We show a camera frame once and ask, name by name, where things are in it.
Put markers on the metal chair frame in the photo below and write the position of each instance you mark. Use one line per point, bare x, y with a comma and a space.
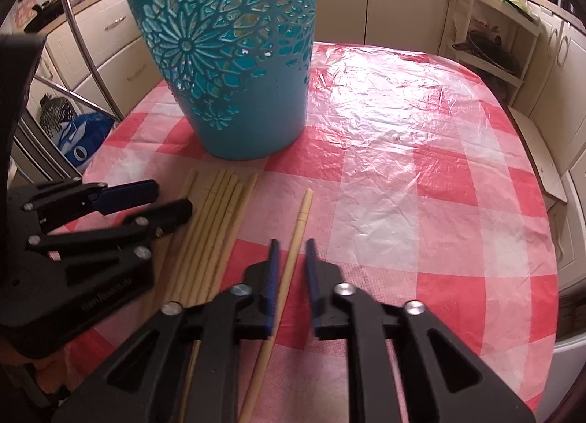
87, 49

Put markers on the cream kitchen cabinets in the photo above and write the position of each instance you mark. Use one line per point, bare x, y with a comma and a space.
563, 84

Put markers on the dark wok pan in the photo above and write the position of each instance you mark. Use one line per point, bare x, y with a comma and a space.
494, 56

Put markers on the wooden stool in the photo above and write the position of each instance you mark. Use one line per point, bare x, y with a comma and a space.
535, 148

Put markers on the teal cutout plastic basket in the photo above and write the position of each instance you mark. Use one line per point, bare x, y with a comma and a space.
256, 120

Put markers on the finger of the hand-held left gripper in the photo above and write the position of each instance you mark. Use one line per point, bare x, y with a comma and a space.
174, 212
130, 191

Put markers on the cream drawer cabinets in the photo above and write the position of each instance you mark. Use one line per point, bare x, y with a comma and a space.
114, 52

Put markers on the beige chopstick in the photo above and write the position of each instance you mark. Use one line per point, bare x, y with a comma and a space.
297, 239

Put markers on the white shelving rack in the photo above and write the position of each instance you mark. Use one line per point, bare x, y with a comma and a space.
526, 52

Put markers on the bundle of beige chopsticks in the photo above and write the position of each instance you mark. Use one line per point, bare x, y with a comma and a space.
215, 230

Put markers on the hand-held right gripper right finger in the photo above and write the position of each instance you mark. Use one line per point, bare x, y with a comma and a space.
311, 285

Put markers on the blue white plastic bag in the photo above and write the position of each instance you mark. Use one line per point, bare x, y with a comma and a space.
87, 139

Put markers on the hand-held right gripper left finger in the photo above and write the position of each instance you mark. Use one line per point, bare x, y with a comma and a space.
273, 285

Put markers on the black frying pan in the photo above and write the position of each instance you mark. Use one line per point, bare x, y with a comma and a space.
41, 16

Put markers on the red white checkered tablecloth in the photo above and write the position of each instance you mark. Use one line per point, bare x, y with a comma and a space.
412, 175

